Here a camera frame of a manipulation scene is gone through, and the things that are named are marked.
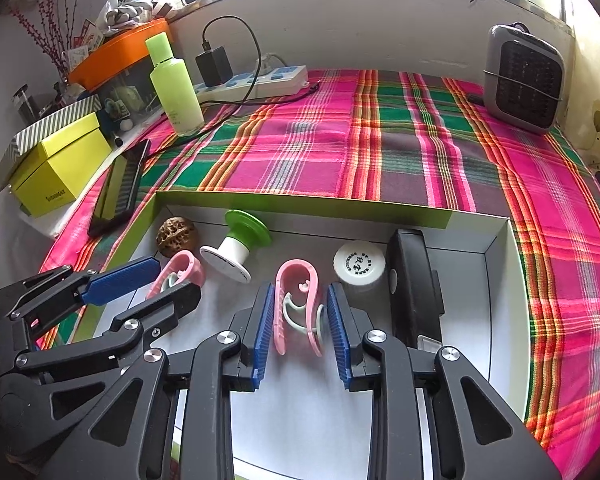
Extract white power strip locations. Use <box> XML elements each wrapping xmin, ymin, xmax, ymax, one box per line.
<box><xmin>192</xmin><ymin>62</ymin><xmax>309</xmax><ymax>106</ymax></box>

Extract black charger plug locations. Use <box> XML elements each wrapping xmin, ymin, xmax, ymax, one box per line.
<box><xmin>195</xmin><ymin>46</ymin><xmax>232</xmax><ymax>88</ymax></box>

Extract black rectangular device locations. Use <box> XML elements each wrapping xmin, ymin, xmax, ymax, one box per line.
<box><xmin>385</xmin><ymin>228</ymin><xmax>446</xmax><ymax>358</ymax></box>

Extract light green plastic bottle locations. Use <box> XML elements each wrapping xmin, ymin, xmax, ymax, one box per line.
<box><xmin>145</xmin><ymin>31</ymin><xmax>205</xmax><ymax>136</ymax></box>

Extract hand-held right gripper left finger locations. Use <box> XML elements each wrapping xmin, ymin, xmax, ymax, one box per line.
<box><xmin>50</xmin><ymin>281</ymin><xmax>277</xmax><ymax>480</ymax></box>

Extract grey space heater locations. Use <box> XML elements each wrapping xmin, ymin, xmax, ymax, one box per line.
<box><xmin>482</xmin><ymin>22</ymin><xmax>566</xmax><ymax>135</ymax></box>

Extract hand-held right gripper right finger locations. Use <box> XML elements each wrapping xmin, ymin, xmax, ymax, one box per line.
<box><xmin>327</xmin><ymin>281</ymin><xmax>563</xmax><ymax>480</ymax></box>

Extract red decorative branches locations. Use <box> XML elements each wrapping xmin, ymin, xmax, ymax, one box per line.
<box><xmin>7</xmin><ymin>0</ymin><xmax>88</xmax><ymax>83</ymax></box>

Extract green white cardboard box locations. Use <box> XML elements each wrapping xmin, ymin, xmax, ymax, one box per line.
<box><xmin>80</xmin><ymin>190</ymin><xmax>531</xmax><ymax>480</ymax></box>

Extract large brown walnut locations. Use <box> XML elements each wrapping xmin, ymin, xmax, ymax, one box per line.
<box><xmin>156</xmin><ymin>216</ymin><xmax>201</xmax><ymax>260</ymax></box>

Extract yellow cardboard box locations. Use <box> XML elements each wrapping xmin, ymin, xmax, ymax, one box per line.
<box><xmin>9</xmin><ymin>112</ymin><xmax>113</xmax><ymax>218</ymax></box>

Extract clear glass tank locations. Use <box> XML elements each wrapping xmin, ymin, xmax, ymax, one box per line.
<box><xmin>100</xmin><ymin>70</ymin><xmax>163</xmax><ymax>126</ymax></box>

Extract white plastic bag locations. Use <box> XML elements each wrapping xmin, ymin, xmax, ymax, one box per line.
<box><xmin>97</xmin><ymin>0</ymin><xmax>168</xmax><ymax>28</ymax></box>

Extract dark glass jar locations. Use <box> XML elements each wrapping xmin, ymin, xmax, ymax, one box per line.
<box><xmin>12</xmin><ymin>84</ymin><xmax>36</xmax><ymax>126</ymax></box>

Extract black charger cable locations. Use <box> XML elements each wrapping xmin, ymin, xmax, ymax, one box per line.
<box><xmin>157</xmin><ymin>16</ymin><xmax>323</xmax><ymax>153</ymax></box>

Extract orange plastic tray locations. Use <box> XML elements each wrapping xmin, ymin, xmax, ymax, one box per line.
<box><xmin>67</xmin><ymin>18</ymin><xmax>171</xmax><ymax>92</ymax></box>

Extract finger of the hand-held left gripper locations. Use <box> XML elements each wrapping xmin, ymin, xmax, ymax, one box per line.
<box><xmin>0</xmin><ymin>255</ymin><xmax>162</xmax><ymax>331</ymax></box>
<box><xmin>10</xmin><ymin>282</ymin><xmax>202</xmax><ymax>386</ymax></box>

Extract green white striped box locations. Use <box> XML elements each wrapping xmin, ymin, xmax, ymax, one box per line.
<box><xmin>0</xmin><ymin>96</ymin><xmax>103</xmax><ymax>193</ymax></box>

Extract pink green plaid tablecloth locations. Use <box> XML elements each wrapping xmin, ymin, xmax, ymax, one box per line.
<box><xmin>35</xmin><ymin>67</ymin><xmax>600</xmax><ymax>471</ymax></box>

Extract white bottle cap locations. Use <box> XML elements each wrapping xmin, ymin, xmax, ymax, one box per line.
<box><xmin>332</xmin><ymin>241</ymin><xmax>381</xmax><ymax>288</ymax></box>

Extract pink clip with mint pads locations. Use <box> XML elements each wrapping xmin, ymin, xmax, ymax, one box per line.
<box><xmin>144</xmin><ymin>251</ymin><xmax>203</xmax><ymax>301</ymax></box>
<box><xmin>273</xmin><ymin>258</ymin><xmax>327</xmax><ymax>358</ymax></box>

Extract black smartphone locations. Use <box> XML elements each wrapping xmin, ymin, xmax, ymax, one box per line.
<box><xmin>87</xmin><ymin>139</ymin><xmax>152</xmax><ymax>238</ymax></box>

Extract green white suction cup gadget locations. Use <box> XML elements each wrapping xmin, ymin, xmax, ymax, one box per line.
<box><xmin>199</xmin><ymin>209</ymin><xmax>272</xmax><ymax>283</ymax></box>

